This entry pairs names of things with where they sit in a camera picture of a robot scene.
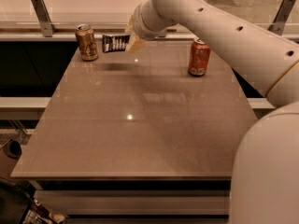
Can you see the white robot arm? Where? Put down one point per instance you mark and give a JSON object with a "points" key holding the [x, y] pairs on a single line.
{"points": [[265, 177]]}

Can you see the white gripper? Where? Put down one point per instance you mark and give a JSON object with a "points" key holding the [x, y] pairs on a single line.
{"points": [[137, 21]]}

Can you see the right metal railing bracket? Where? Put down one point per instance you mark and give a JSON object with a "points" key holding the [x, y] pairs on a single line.
{"points": [[284, 11]]}

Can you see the dark round bin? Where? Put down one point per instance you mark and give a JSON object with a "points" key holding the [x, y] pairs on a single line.
{"points": [[12, 149]]}

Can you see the black rxbar chocolate wrapper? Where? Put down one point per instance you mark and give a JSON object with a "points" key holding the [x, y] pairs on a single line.
{"points": [[114, 43]]}

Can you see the left metal railing bracket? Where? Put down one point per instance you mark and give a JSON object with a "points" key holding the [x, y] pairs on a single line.
{"points": [[46, 26]]}

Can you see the red soda can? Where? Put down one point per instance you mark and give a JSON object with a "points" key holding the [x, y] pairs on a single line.
{"points": [[199, 57]]}

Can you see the metal railing bracket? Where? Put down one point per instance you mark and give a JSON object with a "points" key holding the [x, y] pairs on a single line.
{"points": [[284, 11], [46, 26]]}

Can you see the orange-brown soda can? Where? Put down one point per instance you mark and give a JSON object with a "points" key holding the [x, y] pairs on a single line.
{"points": [[86, 42]]}

